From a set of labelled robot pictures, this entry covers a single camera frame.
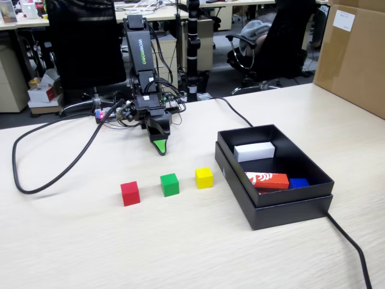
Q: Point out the cola bottle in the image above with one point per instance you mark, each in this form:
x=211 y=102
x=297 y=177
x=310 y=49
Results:
x=40 y=7

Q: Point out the orange printed box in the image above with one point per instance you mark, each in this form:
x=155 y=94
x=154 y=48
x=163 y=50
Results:
x=270 y=182

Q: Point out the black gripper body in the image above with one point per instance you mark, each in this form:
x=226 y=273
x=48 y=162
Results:
x=147 y=103

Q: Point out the framed picture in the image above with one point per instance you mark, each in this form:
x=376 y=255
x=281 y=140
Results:
x=8 y=12

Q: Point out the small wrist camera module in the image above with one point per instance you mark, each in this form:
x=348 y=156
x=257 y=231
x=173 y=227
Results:
x=125 y=112

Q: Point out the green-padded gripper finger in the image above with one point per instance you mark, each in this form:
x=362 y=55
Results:
x=159 y=146

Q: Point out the blue wooden cube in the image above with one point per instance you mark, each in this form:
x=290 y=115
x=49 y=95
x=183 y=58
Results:
x=299 y=183

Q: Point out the black mesh office chair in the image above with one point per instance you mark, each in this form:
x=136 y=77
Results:
x=87 y=45

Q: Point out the controller board with red LED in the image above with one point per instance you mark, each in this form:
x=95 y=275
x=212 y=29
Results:
x=103 y=115

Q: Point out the beige office desk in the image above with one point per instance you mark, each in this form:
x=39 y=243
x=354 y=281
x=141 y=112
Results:
x=162 y=15
x=30 y=22
x=234 y=3

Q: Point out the green wooden cube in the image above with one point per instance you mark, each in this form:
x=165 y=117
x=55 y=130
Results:
x=170 y=186

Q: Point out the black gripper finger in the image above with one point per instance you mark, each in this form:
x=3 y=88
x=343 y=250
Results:
x=159 y=123

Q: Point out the black chrome-armed office chair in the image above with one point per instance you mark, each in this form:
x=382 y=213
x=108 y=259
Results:
x=285 y=45

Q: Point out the white rectangular box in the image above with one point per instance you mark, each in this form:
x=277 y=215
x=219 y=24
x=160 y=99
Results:
x=254 y=152

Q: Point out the yellow wooden cube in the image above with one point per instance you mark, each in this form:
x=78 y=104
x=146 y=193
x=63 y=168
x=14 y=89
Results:
x=204 y=179

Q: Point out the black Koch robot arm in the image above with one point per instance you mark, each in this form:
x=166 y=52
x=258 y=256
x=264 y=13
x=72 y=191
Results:
x=138 y=51

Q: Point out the red wooden cube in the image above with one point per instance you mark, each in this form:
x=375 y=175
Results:
x=130 y=195

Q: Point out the white mug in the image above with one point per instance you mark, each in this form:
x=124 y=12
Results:
x=29 y=12

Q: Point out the grey cloth bundle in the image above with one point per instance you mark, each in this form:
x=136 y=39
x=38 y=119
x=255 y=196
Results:
x=254 y=30

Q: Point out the white and red carton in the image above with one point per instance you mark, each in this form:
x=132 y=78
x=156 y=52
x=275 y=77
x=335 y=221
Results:
x=42 y=94

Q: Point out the black cardboard box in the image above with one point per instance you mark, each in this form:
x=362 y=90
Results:
x=300 y=162

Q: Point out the black open box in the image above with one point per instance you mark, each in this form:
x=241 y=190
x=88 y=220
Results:
x=288 y=215

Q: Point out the beige drawer cabinet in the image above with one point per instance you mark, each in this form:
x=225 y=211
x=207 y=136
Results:
x=12 y=84
x=168 y=54
x=206 y=45

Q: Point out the large brown cardboard box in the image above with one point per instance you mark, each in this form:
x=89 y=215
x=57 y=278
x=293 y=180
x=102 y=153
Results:
x=352 y=60

